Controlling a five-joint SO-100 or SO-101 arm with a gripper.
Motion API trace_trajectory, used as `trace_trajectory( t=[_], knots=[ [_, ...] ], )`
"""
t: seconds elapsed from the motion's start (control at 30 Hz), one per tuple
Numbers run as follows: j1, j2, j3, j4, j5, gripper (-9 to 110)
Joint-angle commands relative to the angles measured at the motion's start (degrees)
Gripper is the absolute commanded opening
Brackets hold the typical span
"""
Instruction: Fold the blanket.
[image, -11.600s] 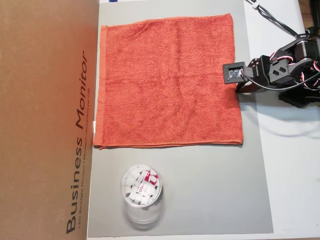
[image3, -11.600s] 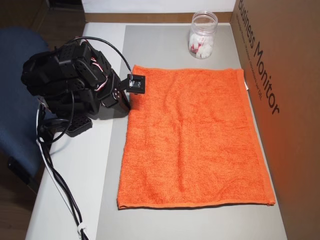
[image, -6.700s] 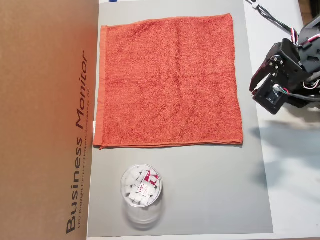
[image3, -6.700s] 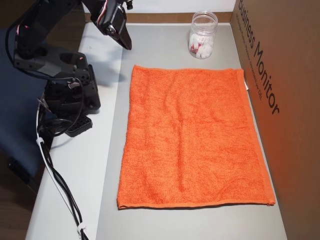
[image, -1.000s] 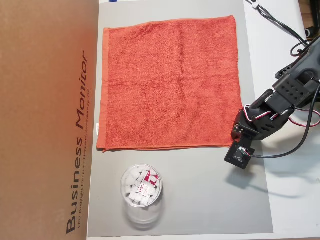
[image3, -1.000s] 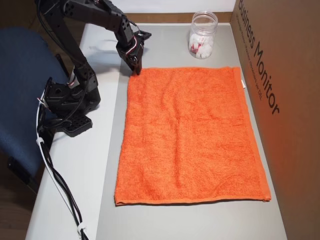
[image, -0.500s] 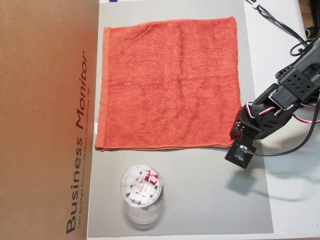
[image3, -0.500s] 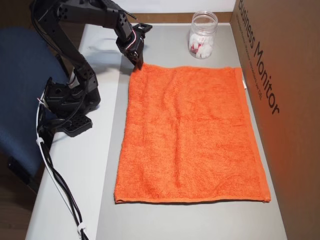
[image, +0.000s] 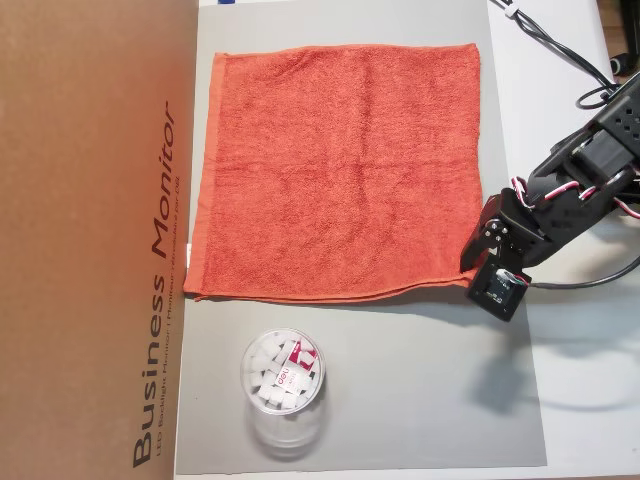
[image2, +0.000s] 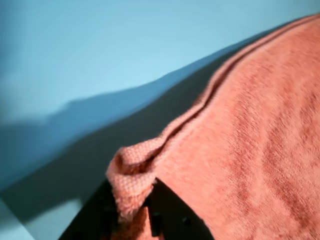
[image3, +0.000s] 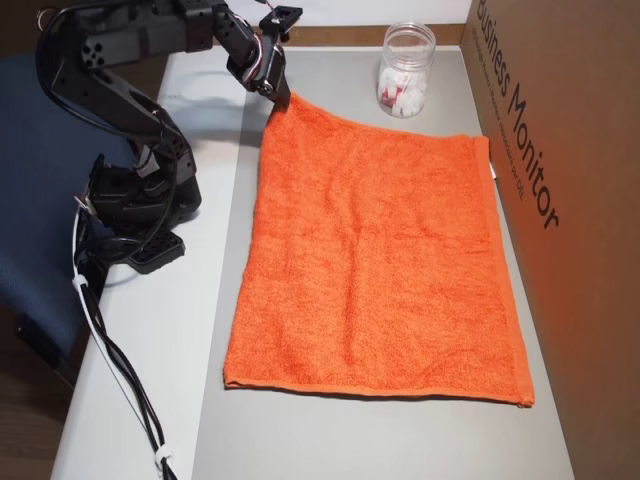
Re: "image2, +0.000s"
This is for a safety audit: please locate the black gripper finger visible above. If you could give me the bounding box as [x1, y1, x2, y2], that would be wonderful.
[58, 179, 121, 240]
[144, 176, 214, 240]

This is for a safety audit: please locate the orange terry towel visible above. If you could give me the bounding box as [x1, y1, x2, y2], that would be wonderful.
[106, 13, 320, 240]

